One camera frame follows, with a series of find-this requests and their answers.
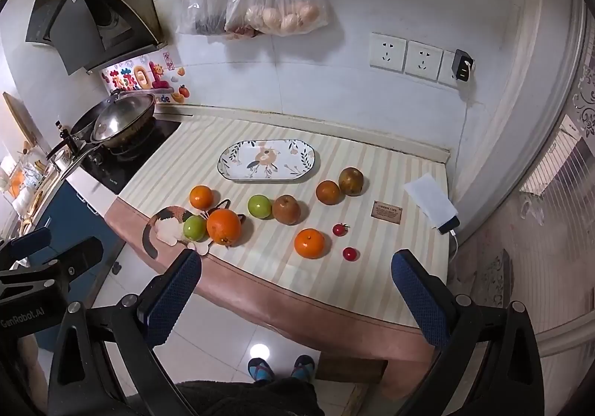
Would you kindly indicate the cherry tomato front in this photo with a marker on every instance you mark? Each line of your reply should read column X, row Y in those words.
column 350, row 254

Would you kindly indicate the black induction cooktop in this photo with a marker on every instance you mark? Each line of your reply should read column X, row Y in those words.
column 114, row 167

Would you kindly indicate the black power bank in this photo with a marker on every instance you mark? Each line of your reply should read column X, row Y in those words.
column 449, row 226

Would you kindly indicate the white wall socket right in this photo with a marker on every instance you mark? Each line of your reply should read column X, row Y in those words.
column 423, row 61

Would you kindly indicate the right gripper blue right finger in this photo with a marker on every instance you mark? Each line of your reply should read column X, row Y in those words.
column 425, row 295

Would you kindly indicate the dark orange persimmon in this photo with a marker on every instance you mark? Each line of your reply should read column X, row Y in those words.
column 329, row 193

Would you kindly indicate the brown red apple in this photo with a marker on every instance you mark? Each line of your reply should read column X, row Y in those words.
column 286, row 210

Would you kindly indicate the large orange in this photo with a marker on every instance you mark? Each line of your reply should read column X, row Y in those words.
column 224, row 227

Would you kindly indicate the right blue slipper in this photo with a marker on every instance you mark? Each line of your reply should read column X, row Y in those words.
column 304, row 369

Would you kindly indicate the cherry tomato with stem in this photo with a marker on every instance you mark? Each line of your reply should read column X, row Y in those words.
column 340, row 230

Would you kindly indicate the small orange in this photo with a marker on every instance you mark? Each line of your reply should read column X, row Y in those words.
column 201, row 197

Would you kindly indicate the black plug charger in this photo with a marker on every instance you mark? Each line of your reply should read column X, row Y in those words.
column 462, row 65

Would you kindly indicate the white paper sheet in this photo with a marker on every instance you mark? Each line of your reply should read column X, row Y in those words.
column 431, row 199

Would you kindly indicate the small brown card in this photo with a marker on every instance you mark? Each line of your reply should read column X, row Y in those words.
column 386, row 212

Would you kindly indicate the floral oval ceramic plate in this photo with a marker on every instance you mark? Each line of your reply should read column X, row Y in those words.
column 266, row 160

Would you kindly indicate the steel wok with lid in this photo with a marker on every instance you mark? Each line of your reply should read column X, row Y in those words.
column 110, row 123

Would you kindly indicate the colourful wall stickers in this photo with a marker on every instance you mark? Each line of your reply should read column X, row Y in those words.
column 160, row 74

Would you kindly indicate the black range hood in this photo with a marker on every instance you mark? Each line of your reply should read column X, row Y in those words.
column 91, row 34

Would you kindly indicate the striped cat table mat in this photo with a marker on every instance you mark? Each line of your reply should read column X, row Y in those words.
column 329, row 304

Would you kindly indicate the orange tangerine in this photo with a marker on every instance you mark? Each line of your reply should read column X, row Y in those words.
column 310, row 244

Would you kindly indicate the green apple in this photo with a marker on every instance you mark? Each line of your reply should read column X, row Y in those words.
column 194, row 228
column 260, row 206

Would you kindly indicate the brown green round fruit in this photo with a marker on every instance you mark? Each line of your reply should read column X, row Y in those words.
column 351, row 181

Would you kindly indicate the left blue slipper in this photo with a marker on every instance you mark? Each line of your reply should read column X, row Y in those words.
column 260, row 371

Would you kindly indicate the white wall socket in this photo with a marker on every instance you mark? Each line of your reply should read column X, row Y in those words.
column 387, row 52
column 423, row 61

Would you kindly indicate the white wall socket left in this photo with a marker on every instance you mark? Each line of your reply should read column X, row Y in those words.
column 387, row 52

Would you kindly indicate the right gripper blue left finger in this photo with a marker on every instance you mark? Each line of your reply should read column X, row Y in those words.
column 167, row 295

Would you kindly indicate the blue slipper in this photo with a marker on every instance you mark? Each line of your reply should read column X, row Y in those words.
column 304, row 369
column 260, row 371

